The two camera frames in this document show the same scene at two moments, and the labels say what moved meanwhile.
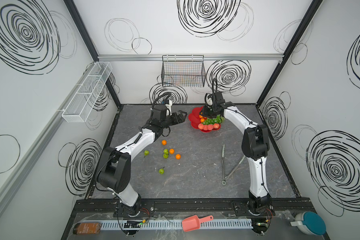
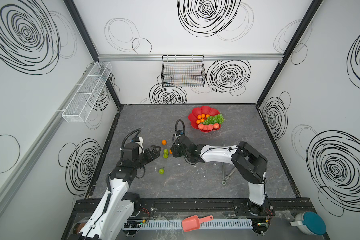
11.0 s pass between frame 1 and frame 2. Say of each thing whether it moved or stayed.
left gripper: moved
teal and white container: stayed
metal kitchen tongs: stayed
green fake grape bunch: stayed
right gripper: moved
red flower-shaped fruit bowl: stayed
